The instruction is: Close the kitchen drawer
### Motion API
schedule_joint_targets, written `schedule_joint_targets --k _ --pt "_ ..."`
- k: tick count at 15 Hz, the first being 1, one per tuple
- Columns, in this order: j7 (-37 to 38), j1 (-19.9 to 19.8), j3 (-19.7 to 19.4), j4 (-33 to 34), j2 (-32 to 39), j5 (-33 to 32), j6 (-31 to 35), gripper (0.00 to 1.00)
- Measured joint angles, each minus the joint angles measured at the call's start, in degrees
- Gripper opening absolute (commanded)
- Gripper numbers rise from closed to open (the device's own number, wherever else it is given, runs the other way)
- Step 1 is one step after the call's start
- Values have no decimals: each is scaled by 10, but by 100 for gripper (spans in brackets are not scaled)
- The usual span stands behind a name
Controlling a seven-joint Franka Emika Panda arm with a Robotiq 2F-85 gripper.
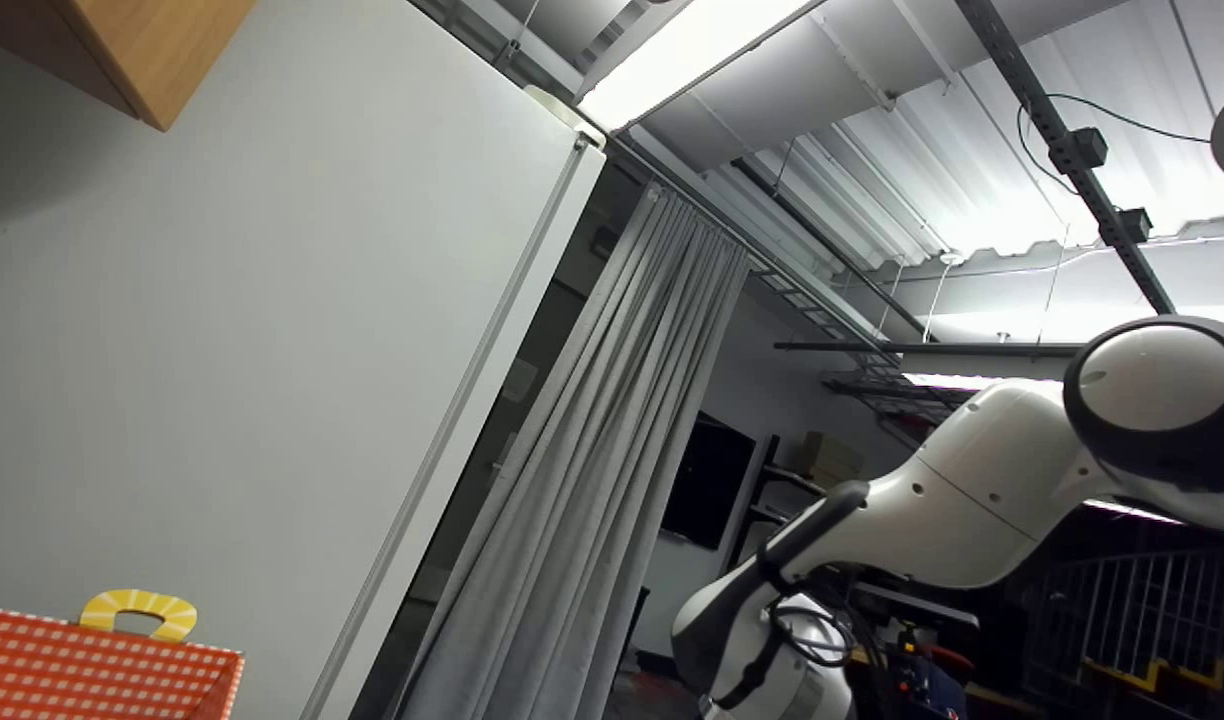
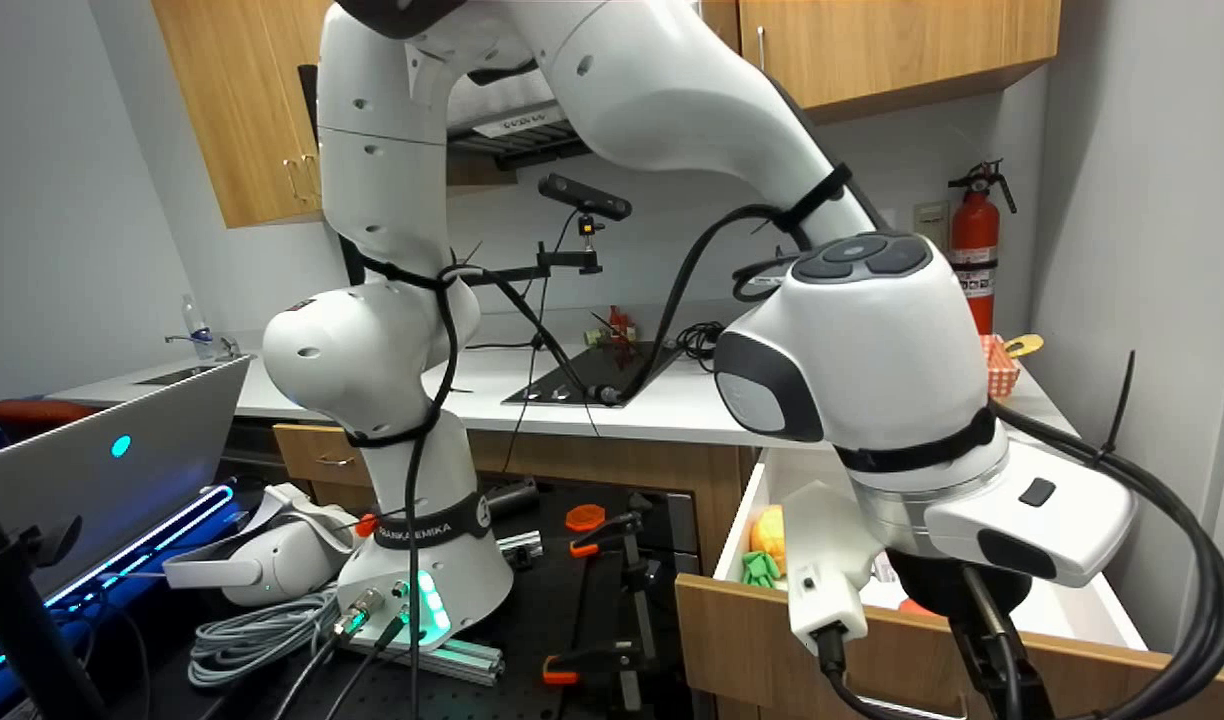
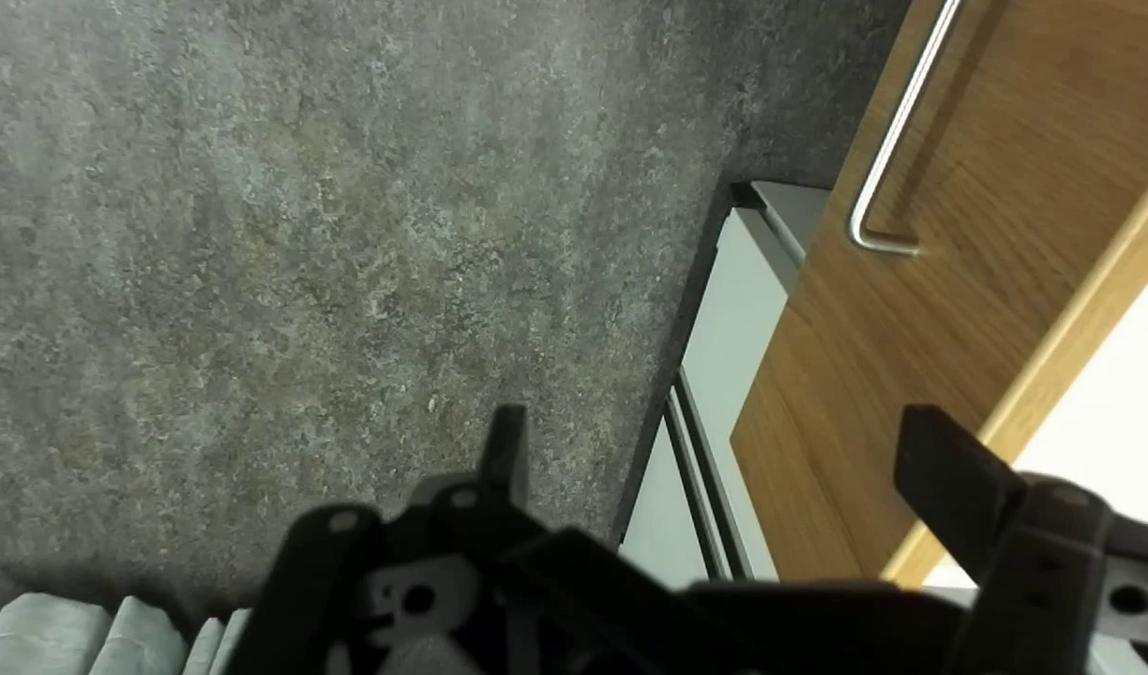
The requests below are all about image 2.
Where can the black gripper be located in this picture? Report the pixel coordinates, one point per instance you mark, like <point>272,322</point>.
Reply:
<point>979,602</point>

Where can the white drawer with wooden front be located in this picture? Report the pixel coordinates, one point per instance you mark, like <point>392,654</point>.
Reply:
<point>775,654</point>

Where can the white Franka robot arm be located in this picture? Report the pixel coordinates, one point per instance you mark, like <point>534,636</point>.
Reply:
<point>636,82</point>

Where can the white kitchen countertop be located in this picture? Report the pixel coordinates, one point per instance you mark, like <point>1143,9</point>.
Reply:
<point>694,407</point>

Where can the yellow toy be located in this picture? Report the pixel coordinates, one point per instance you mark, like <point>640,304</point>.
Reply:
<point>769,528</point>

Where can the green toy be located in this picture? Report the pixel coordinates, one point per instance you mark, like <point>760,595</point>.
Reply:
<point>757,568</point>

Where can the orange dotted basket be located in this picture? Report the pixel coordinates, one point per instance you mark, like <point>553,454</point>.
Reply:
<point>1003,369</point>

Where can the thin black rod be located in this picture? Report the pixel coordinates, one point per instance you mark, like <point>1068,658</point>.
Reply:
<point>1123,403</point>

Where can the red fire extinguisher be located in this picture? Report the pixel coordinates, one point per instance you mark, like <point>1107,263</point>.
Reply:
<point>973,254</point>

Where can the orange and black bar clamp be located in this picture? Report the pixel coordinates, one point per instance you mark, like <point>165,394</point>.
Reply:
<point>561,668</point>
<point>585,518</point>

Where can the wooden cabinet door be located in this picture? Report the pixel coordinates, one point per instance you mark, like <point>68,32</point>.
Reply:
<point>596,460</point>

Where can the black cooktop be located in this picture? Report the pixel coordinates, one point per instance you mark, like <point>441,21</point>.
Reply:
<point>574,381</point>

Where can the range hood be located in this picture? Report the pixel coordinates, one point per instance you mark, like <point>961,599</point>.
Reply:
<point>534,134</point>

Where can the white VR headset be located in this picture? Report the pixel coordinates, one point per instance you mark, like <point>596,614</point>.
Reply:
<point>265,562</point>

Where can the chrome sink faucet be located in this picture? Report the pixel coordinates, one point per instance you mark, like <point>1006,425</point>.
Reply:
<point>195,336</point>

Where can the silver laptop with glowing logo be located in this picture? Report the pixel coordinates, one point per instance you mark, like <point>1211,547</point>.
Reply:
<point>105,493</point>

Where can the black tripod leg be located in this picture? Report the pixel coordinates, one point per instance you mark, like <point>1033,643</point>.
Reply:
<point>19,624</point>

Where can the flat red object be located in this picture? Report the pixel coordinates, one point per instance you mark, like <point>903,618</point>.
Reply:
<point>27,410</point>

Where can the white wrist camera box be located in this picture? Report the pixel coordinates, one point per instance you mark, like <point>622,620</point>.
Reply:
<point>827,574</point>

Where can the white wall outlet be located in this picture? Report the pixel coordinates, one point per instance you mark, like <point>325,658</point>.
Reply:
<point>935,213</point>

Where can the aluminum base rail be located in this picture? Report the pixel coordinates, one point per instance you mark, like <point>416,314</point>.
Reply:
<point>454,658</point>

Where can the black camera stand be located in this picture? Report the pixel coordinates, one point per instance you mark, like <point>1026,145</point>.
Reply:
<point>537,264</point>

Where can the wide wooden wall cabinet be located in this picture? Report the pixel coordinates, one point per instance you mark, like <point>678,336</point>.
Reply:
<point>907,47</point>

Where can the black stereo camera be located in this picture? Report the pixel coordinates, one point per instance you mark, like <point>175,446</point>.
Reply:
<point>585,198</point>

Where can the narrow wooden wall cabinet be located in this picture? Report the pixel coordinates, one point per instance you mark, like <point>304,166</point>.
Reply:
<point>238,121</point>

